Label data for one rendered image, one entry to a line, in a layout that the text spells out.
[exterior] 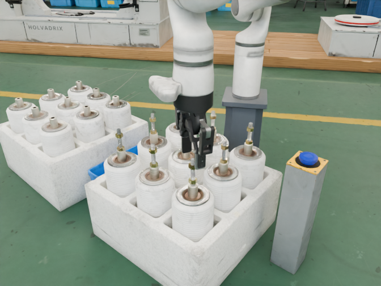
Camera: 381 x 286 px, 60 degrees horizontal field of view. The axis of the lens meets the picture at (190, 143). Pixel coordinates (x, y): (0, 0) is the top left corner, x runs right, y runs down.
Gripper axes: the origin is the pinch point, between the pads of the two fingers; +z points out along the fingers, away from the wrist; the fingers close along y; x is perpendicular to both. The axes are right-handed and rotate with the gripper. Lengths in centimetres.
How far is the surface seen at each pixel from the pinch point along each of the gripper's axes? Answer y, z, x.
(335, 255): -10, 36, -38
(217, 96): 106, 36, -63
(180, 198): 0.1, 10.5, 3.0
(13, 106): 70, 10, 37
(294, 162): -5.6, 4.4, -22.2
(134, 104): 115, 36, -16
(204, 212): -4.5, 12.1, -0.8
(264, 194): 2.5, 18.9, -21.7
